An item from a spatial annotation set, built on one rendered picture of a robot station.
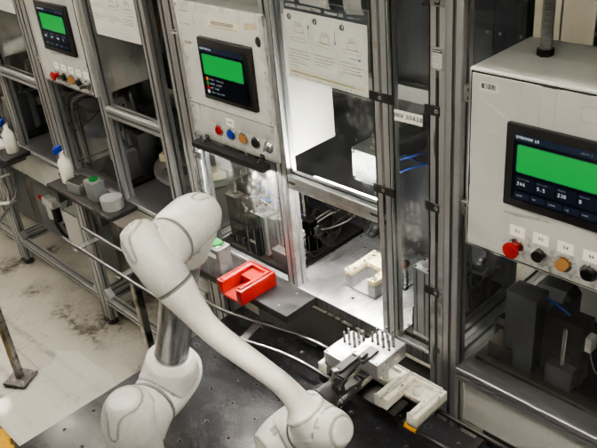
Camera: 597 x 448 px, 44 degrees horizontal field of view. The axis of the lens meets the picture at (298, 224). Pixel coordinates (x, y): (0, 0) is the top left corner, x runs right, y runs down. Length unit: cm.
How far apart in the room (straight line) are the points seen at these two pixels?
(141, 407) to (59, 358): 188
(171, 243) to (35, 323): 258
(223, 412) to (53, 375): 161
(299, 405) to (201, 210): 54
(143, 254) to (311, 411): 53
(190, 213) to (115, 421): 64
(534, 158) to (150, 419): 124
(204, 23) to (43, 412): 208
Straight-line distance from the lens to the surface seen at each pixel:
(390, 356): 212
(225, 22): 229
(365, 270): 253
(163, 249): 178
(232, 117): 241
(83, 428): 254
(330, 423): 176
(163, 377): 223
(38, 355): 408
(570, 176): 165
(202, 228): 187
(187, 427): 243
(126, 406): 215
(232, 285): 256
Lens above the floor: 236
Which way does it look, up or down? 30 degrees down
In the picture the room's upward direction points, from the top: 6 degrees counter-clockwise
